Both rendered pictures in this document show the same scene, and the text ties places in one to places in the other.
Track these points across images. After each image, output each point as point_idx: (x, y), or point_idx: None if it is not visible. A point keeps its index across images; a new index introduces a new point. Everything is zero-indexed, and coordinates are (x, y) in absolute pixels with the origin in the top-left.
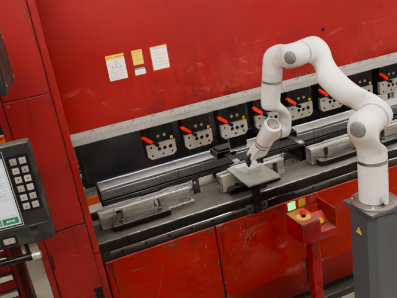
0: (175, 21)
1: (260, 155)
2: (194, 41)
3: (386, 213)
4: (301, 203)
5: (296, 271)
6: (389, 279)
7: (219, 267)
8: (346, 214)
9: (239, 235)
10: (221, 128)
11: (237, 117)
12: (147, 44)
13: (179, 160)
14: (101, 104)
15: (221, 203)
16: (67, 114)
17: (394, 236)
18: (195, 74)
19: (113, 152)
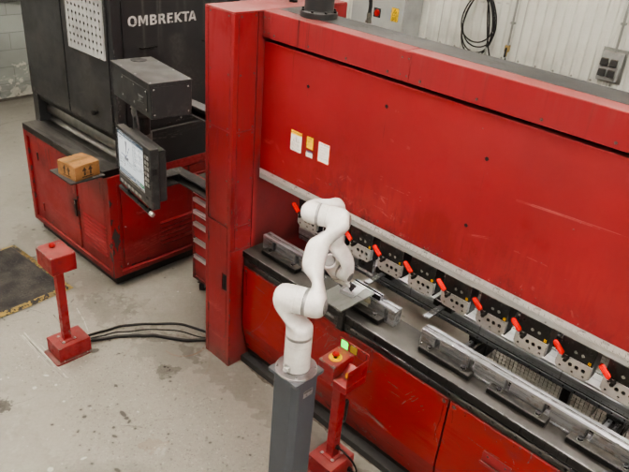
0: (340, 132)
1: (338, 282)
2: (349, 157)
3: (279, 376)
4: (353, 350)
5: (359, 411)
6: (278, 433)
7: None
8: (416, 412)
9: (324, 333)
10: (350, 243)
11: (364, 243)
12: (318, 137)
13: None
14: (281, 161)
15: None
16: (262, 153)
17: (286, 405)
18: (343, 184)
19: None
